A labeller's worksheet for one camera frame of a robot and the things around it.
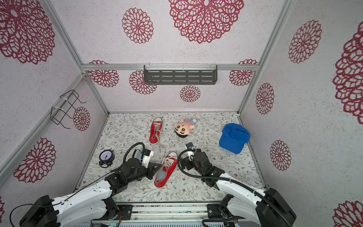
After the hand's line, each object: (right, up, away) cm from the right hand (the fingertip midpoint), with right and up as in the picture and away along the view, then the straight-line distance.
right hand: (184, 152), depth 82 cm
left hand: (-13, -7, -3) cm, 15 cm away
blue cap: (+36, +7, +19) cm, 41 cm away
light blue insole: (-23, +2, -12) cm, 26 cm away
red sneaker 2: (-21, +15, +25) cm, 36 cm away
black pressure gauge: (-51, -5, +10) cm, 52 cm away
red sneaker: (-10, -9, +2) cm, 13 cm away
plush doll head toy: (-1, +13, +18) cm, 22 cm away
